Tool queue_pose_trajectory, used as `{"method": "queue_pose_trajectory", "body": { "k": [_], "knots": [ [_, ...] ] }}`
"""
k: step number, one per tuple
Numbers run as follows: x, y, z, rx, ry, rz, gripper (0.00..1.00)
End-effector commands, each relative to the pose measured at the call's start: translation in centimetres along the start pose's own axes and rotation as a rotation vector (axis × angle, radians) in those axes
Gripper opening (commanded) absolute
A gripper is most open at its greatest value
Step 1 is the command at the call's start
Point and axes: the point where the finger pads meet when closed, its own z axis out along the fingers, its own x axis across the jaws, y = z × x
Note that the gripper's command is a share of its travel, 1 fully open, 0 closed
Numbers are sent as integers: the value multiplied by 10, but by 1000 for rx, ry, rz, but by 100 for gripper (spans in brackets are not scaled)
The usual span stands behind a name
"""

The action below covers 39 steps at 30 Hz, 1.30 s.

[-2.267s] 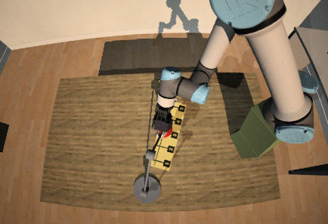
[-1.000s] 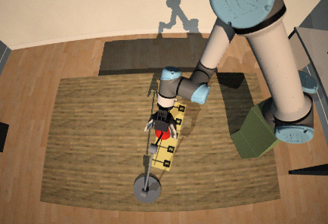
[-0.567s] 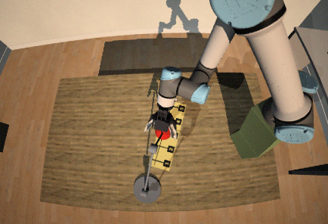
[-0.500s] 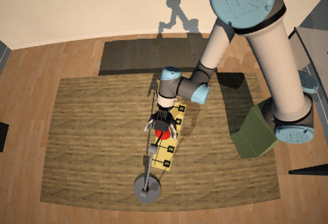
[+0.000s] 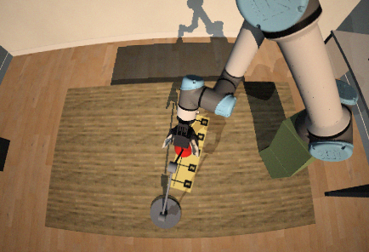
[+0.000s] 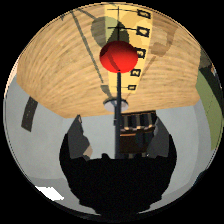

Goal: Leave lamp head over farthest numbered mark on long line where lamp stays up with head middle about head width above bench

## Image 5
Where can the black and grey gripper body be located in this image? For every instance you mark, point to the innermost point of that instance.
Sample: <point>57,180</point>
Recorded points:
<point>182,133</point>

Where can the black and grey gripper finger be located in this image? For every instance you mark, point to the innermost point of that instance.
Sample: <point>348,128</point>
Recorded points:
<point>168,139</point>
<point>194,144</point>

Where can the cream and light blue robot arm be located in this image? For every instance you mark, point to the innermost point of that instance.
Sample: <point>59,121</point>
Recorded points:
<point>292,24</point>

